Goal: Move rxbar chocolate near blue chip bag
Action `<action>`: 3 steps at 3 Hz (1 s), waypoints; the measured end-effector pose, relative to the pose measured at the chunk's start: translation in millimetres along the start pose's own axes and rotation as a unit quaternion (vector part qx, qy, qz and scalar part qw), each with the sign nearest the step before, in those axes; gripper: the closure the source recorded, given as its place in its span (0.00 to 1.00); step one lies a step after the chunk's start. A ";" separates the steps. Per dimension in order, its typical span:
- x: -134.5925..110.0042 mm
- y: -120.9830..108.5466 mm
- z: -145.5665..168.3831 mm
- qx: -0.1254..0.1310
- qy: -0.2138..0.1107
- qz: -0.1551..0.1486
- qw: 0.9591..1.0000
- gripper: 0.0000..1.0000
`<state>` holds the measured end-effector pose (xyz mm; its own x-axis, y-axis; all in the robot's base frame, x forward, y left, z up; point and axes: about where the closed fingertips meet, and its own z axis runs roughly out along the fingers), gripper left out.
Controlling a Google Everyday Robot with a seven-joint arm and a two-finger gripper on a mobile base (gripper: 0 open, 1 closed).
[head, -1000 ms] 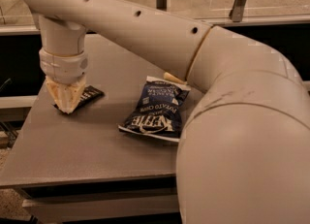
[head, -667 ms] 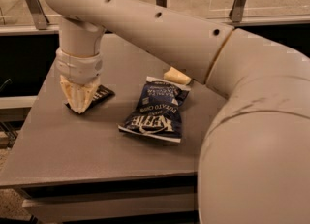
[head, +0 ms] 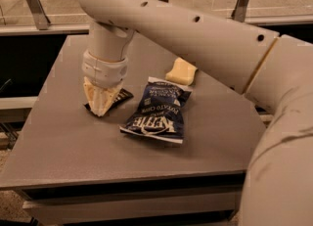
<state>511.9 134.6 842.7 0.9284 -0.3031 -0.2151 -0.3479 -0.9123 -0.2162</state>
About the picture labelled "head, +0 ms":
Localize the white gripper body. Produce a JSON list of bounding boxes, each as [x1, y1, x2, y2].
[[82, 51, 128, 88]]

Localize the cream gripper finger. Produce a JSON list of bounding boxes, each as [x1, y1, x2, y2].
[[90, 83, 122, 116], [83, 77, 100, 114]]

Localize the black rxbar chocolate bar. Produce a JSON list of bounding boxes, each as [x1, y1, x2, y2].
[[84, 88, 133, 117]]

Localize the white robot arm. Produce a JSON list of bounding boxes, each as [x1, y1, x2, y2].
[[78, 0, 313, 226]]

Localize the blue Kettle chip bag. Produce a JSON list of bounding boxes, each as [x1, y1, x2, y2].
[[119, 77, 193, 144]]

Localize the yellow sponge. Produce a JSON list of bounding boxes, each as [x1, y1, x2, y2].
[[165, 58, 198, 86]]

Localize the grey table drawer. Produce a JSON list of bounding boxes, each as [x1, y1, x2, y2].
[[22, 191, 241, 225]]

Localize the left metal railing bracket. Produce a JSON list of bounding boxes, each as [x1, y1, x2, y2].
[[26, 0, 50, 30]]

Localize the right metal railing bracket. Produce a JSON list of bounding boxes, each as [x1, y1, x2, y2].
[[231, 0, 249, 23]]

